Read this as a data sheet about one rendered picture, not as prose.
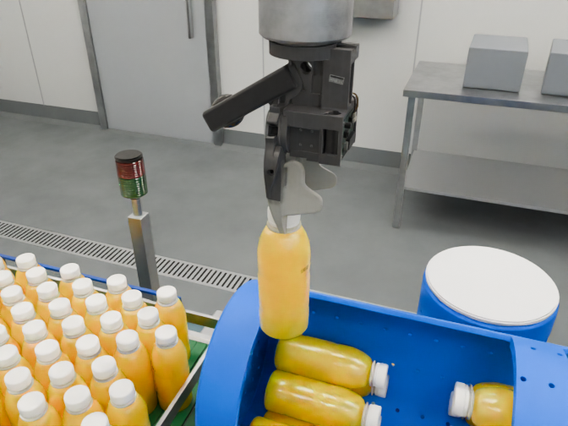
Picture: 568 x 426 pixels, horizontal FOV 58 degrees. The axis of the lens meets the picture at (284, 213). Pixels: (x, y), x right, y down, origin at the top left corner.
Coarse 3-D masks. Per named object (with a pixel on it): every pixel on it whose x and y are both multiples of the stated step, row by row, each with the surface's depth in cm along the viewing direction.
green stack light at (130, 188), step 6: (144, 174) 121; (120, 180) 119; (126, 180) 118; (132, 180) 119; (138, 180) 119; (144, 180) 121; (120, 186) 120; (126, 186) 119; (132, 186) 119; (138, 186) 120; (144, 186) 121; (120, 192) 122; (126, 192) 120; (132, 192) 120; (138, 192) 120; (144, 192) 122; (132, 198) 121
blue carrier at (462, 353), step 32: (256, 288) 80; (224, 320) 75; (256, 320) 74; (320, 320) 93; (352, 320) 90; (384, 320) 86; (416, 320) 77; (224, 352) 72; (256, 352) 92; (384, 352) 91; (416, 352) 89; (448, 352) 87; (480, 352) 84; (512, 352) 70; (544, 352) 69; (224, 384) 71; (256, 384) 96; (416, 384) 90; (448, 384) 88; (512, 384) 85; (544, 384) 64; (224, 416) 71; (256, 416) 92; (384, 416) 90; (416, 416) 89; (448, 416) 88; (512, 416) 63; (544, 416) 61
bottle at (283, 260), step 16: (272, 240) 61; (288, 240) 60; (304, 240) 62; (272, 256) 61; (288, 256) 61; (304, 256) 62; (272, 272) 62; (288, 272) 61; (304, 272) 63; (272, 288) 63; (288, 288) 63; (304, 288) 64; (272, 304) 64; (288, 304) 64; (304, 304) 66; (272, 320) 66; (288, 320) 65; (304, 320) 67; (272, 336) 67; (288, 336) 67
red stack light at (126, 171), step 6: (132, 162) 117; (138, 162) 118; (120, 168) 117; (126, 168) 117; (132, 168) 117; (138, 168) 118; (144, 168) 120; (120, 174) 118; (126, 174) 118; (132, 174) 118; (138, 174) 119
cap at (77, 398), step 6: (72, 390) 82; (78, 390) 82; (84, 390) 82; (66, 396) 81; (72, 396) 81; (78, 396) 81; (84, 396) 81; (90, 396) 82; (66, 402) 80; (72, 402) 80; (78, 402) 80; (84, 402) 81; (72, 408) 80; (78, 408) 80; (84, 408) 81
